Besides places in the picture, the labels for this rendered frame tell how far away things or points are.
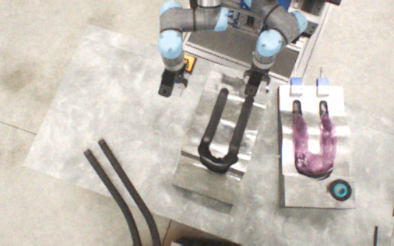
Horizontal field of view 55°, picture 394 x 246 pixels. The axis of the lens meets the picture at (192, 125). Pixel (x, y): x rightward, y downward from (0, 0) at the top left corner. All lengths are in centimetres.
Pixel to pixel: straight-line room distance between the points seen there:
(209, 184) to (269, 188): 25
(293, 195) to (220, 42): 124
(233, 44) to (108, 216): 131
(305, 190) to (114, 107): 86
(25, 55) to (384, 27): 247
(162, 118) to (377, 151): 90
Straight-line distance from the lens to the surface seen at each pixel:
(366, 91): 271
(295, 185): 149
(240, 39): 243
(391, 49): 290
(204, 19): 124
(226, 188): 150
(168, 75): 134
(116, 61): 175
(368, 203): 168
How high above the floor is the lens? 235
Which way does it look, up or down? 75 degrees down
